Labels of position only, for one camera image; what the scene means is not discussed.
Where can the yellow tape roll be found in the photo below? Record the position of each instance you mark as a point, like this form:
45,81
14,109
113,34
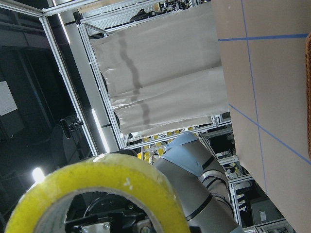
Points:
43,208

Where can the aluminium frame enclosure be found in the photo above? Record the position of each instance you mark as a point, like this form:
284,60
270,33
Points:
94,96

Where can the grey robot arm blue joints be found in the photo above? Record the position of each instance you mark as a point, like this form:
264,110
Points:
201,185

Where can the brown wicker basket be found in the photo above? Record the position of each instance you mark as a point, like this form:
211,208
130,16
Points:
308,89

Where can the grey hanging curtain sheet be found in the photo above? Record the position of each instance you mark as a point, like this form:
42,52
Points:
165,73

